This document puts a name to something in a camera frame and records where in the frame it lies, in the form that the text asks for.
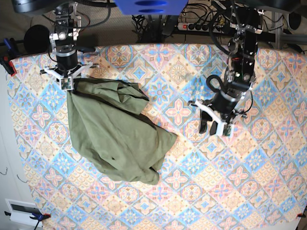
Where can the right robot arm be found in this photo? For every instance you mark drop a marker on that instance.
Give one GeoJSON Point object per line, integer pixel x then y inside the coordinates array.
{"type": "Point", "coordinates": [63, 42]}

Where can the red clamp lower right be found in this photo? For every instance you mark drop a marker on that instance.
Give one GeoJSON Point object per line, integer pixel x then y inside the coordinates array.
{"type": "Point", "coordinates": [301, 215]}

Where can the patterned tablecloth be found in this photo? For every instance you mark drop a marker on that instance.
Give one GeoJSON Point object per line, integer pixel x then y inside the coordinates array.
{"type": "Point", "coordinates": [257, 178]}

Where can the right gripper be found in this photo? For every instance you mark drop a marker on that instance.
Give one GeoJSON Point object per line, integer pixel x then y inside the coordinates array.
{"type": "Point", "coordinates": [67, 69]}

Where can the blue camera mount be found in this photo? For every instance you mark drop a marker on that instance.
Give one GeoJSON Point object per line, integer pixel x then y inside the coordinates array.
{"type": "Point", "coordinates": [151, 7]}

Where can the white power strip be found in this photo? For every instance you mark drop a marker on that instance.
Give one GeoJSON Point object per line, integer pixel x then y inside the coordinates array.
{"type": "Point", "coordinates": [196, 27]}

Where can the blue clamp upper left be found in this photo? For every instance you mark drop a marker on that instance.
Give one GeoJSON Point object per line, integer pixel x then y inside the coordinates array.
{"type": "Point", "coordinates": [6, 58]}

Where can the blue clamp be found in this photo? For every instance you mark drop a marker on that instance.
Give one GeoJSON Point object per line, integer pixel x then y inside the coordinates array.
{"type": "Point", "coordinates": [38, 216]}
{"type": "Point", "coordinates": [6, 58]}

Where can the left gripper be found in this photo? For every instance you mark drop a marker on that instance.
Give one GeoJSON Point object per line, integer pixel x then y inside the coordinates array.
{"type": "Point", "coordinates": [220, 110]}

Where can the green t-shirt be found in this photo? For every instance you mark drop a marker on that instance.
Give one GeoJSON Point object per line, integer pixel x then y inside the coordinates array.
{"type": "Point", "coordinates": [108, 128]}

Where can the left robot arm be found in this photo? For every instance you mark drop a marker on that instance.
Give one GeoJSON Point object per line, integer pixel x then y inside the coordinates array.
{"type": "Point", "coordinates": [239, 75]}

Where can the blue clamp lower left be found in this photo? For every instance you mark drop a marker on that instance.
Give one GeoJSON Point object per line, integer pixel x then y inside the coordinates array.
{"type": "Point", "coordinates": [38, 216]}

